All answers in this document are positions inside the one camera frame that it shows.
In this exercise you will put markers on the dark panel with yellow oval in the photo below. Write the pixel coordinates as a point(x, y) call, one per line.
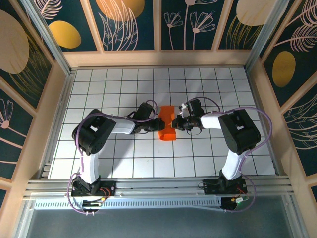
point(74, 15)

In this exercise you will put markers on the dark panel with leaf lines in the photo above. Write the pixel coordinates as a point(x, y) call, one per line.
point(302, 134)

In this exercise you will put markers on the dark panel with leaf outlines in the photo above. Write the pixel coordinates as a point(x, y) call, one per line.
point(119, 24)

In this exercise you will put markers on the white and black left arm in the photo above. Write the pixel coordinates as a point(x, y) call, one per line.
point(95, 163)

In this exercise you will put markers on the orange cloth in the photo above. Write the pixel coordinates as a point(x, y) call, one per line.
point(166, 136)

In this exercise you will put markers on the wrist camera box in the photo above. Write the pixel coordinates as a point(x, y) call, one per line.
point(146, 110)
point(195, 107)

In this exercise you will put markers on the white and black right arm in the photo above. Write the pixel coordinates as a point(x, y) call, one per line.
point(234, 163)

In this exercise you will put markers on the large cream circle wall panel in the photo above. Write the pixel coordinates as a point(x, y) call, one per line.
point(19, 49)

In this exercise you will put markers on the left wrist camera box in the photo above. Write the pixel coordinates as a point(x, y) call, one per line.
point(146, 110)

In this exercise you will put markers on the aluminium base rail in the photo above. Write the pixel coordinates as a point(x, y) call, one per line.
point(158, 186)

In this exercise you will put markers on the dark panel with single flower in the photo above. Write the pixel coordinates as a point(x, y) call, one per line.
point(12, 138)

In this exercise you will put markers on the aluminium side rail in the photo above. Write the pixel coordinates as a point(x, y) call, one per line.
point(257, 99)
point(64, 99)

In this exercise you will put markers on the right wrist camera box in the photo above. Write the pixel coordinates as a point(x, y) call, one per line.
point(195, 107)

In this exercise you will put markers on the feather and oval wall panel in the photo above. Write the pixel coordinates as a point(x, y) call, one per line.
point(297, 49)

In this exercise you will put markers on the dark panel with flower outlines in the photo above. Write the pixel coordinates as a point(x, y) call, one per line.
point(188, 24)

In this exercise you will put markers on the aluminium corner post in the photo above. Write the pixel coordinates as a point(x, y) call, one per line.
point(50, 42)
point(265, 37)

